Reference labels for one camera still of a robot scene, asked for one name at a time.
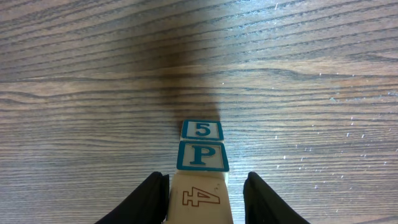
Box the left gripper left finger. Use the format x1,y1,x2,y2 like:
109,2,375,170
95,172,170,224

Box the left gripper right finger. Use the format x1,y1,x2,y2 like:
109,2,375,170
243,172,309,224

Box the green R block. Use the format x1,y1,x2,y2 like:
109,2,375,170
165,174,233,224

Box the blue X block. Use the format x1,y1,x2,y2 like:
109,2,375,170
176,141,229,182

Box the plain wooden block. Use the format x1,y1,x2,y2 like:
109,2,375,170
180,119,224,142

